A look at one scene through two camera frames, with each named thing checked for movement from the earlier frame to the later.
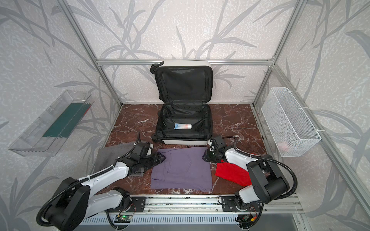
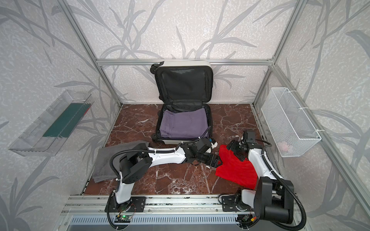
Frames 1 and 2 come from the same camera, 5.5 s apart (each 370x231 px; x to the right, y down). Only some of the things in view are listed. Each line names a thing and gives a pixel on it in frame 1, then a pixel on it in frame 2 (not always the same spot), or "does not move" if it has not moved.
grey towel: x=106 y=157 does not move
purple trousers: x=183 y=168 to x=188 y=124
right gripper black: x=212 y=155 to x=236 y=147
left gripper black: x=149 y=160 to x=212 y=159
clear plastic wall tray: x=48 y=134 does not move
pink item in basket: x=283 y=146 does not move
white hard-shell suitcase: x=184 y=90 does not move
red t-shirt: x=233 y=173 does not move
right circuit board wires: x=245 y=221 does not move
